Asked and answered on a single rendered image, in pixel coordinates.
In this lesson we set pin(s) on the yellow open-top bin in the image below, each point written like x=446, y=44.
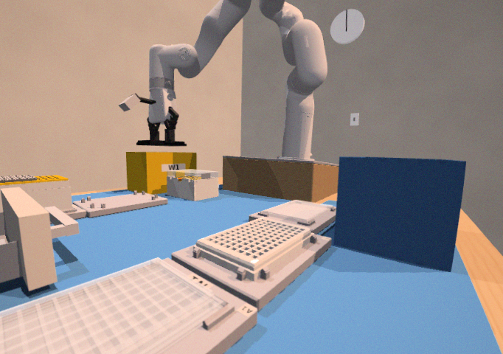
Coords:
x=146, y=171

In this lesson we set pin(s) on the blue bench mat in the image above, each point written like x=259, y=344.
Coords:
x=346, y=302

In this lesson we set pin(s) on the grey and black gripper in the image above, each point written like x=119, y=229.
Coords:
x=161, y=112

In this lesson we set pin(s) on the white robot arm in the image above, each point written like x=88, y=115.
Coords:
x=301, y=39

